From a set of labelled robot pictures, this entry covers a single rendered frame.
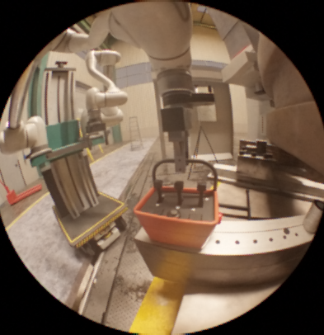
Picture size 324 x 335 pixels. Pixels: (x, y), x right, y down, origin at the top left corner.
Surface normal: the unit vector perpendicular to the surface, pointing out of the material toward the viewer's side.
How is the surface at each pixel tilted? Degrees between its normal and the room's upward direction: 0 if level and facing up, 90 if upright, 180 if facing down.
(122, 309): 0
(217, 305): 0
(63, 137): 90
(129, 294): 0
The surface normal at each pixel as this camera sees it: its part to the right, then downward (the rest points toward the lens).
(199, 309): -0.11, -0.94
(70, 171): 0.85, 0.08
